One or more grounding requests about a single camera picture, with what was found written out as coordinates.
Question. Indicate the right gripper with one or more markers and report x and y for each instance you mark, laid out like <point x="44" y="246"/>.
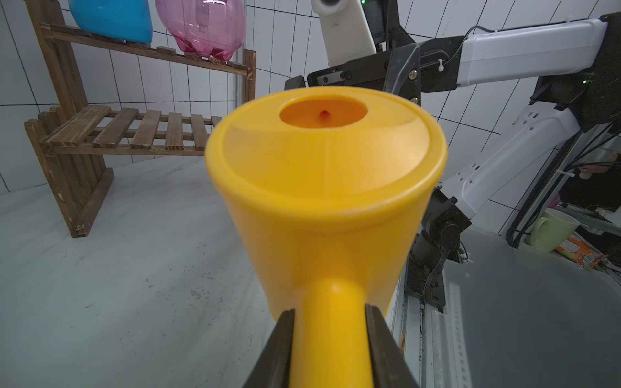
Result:
<point x="397" y="72"/>

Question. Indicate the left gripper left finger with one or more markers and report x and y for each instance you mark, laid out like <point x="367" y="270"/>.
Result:
<point x="272" y="368"/>

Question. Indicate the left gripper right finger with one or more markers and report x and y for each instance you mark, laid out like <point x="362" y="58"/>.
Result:
<point x="389" y="369"/>

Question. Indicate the yellow watering can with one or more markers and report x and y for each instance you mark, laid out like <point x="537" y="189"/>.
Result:
<point x="327" y="187"/>

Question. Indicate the pink pressure sprayer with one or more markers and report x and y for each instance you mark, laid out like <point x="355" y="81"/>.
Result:
<point x="208" y="28"/>

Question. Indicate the blue spray bottle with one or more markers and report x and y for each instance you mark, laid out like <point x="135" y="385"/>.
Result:
<point x="120" y="19"/>

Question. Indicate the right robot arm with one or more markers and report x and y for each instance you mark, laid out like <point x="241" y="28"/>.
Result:
<point x="577" y="65"/>

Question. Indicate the wooden slatted shelf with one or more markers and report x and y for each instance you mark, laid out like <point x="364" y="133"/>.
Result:
<point x="72" y="139"/>

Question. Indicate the green mug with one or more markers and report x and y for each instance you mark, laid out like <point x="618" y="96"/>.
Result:
<point x="551" y="230"/>

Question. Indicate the aluminium mounting rail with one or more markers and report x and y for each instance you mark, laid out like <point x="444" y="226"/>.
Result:
<point x="432" y="341"/>

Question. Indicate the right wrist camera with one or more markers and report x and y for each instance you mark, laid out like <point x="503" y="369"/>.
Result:
<point x="346" y="34"/>

